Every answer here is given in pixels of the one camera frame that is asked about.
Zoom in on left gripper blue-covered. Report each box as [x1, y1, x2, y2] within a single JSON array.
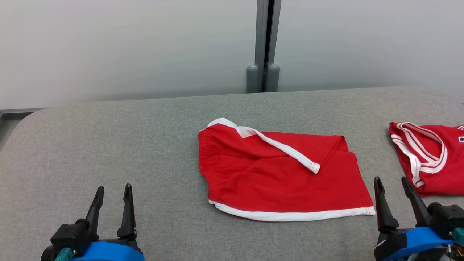
[[72, 183, 145, 261]]

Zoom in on red shirt with white sleeves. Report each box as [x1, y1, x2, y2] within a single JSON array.
[[389, 122, 464, 197]]

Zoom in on grey metal floor rail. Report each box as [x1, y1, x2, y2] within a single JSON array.
[[0, 108, 47, 125]]

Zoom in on grey vertical door frame post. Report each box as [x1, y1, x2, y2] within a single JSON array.
[[254, 0, 282, 93]]

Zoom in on red shorts with white trim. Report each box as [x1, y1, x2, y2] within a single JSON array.
[[198, 118, 376, 222]]

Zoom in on right gripper blue-covered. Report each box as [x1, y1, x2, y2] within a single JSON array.
[[373, 177, 456, 261]]

